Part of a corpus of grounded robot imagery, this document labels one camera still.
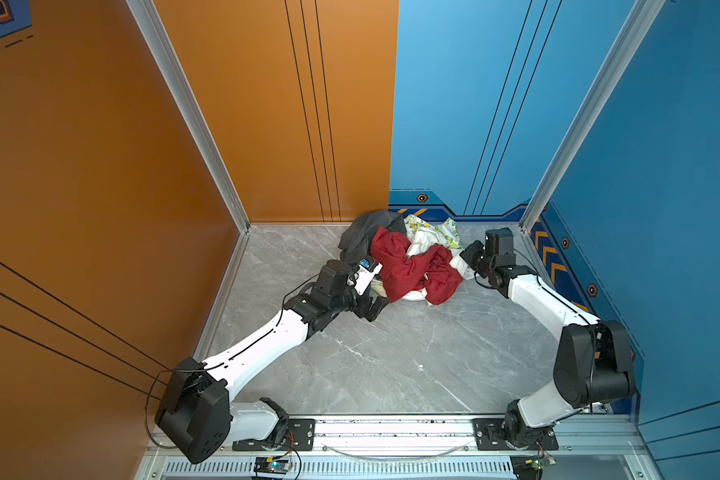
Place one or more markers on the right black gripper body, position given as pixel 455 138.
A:
pixel 477 259

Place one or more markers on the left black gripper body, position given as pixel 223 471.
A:
pixel 358 304

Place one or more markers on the white cloth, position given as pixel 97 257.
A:
pixel 432 252

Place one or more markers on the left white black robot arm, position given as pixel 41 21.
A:
pixel 199 412

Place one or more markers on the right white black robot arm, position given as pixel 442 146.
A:
pixel 593 362

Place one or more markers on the dark grey cloth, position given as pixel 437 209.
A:
pixel 355 242

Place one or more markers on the lemon print cloth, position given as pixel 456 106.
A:
pixel 423 235

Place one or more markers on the red cloth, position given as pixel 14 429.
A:
pixel 417 267

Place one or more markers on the left green circuit board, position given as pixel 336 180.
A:
pixel 271 468

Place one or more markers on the right small circuit board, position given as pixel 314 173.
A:
pixel 531 468

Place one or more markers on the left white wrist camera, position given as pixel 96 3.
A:
pixel 368 268

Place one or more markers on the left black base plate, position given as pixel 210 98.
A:
pixel 298 434

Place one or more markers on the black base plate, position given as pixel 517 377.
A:
pixel 493 434
pixel 298 434

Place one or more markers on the aluminium front rail frame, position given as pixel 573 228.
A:
pixel 424 446

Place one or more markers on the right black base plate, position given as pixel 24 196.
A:
pixel 493 434

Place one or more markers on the right aluminium corner post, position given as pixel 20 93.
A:
pixel 631 35

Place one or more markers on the aluminium corner post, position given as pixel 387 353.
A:
pixel 153 31
pixel 631 35

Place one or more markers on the left aluminium corner post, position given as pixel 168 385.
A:
pixel 153 31

